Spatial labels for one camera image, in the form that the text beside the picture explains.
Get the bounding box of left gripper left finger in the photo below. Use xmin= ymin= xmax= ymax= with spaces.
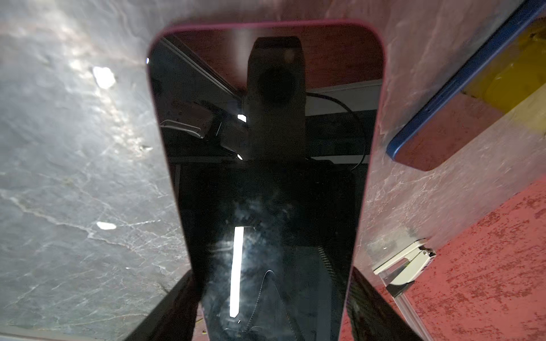
xmin=125 ymin=270 xmax=200 ymax=341

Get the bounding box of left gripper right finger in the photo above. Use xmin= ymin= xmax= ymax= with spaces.
xmin=346 ymin=267 xmax=422 ymax=341

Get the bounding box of pink-edged smartphone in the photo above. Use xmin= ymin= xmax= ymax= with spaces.
xmin=148 ymin=21 xmax=384 ymax=340

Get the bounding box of blue-edged smartphone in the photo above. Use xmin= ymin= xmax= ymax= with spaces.
xmin=386 ymin=1 xmax=545 ymax=171

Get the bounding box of white black stapler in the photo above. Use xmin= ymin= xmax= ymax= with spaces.
xmin=373 ymin=239 xmax=437 ymax=298

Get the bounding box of right aluminium corner post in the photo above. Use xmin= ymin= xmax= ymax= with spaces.
xmin=394 ymin=294 xmax=434 ymax=341

